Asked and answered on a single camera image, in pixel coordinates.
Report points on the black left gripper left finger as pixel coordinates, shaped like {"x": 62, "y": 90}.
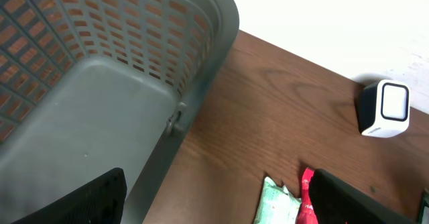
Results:
{"x": 100, "y": 201}

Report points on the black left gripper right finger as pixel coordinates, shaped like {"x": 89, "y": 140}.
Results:
{"x": 335, "y": 201}

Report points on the red snack packet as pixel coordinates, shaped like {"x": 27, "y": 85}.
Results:
{"x": 306, "y": 213}

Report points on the teal white snack packet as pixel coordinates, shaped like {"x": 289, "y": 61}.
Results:
{"x": 276, "y": 205}

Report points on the green white packet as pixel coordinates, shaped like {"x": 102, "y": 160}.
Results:
{"x": 423, "y": 217}

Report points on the white barcode scanner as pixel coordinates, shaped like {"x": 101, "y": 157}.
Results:
{"x": 383, "y": 109}

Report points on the grey plastic mesh basket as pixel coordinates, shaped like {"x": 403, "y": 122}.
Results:
{"x": 92, "y": 85}

